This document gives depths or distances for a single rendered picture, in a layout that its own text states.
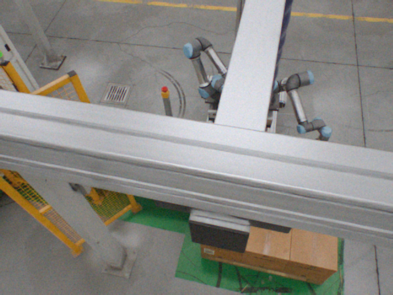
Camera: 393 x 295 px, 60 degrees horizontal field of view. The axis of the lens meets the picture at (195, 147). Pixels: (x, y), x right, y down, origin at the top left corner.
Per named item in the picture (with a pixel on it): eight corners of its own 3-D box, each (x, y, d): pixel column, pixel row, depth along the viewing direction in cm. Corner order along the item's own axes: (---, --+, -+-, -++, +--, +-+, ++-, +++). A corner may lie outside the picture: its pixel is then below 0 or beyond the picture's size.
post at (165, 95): (171, 146, 431) (161, 93, 347) (172, 142, 434) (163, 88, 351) (176, 147, 430) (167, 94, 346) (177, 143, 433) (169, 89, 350)
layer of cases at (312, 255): (201, 253, 341) (199, 240, 308) (220, 168, 393) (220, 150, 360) (324, 281, 321) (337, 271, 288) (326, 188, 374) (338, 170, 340)
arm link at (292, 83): (283, 74, 269) (303, 133, 263) (296, 71, 271) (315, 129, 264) (278, 80, 281) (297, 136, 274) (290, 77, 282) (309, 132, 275)
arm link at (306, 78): (272, 81, 323) (297, 72, 269) (287, 77, 325) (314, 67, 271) (275, 93, 324) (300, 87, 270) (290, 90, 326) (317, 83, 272)
